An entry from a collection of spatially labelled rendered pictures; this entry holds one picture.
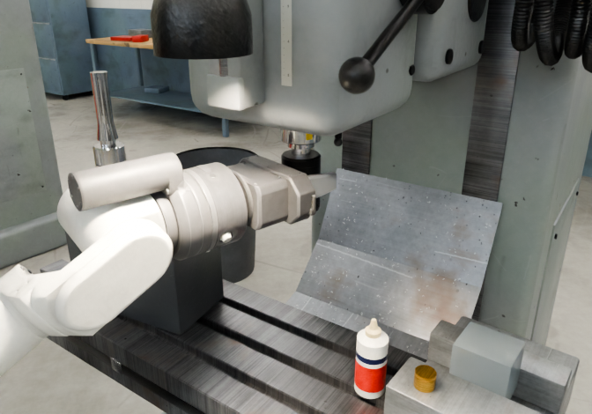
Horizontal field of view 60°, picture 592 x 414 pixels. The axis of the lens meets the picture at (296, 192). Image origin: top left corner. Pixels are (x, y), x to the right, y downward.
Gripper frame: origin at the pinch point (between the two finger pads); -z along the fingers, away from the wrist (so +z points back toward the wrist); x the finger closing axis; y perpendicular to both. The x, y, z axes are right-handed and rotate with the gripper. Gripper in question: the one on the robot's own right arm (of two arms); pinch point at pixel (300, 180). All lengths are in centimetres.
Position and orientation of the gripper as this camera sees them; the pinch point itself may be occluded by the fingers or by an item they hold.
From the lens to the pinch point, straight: 62.4
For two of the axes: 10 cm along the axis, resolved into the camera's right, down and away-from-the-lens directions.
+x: -6.5, -2.8, 7.1
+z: -7.6, 2.3, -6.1
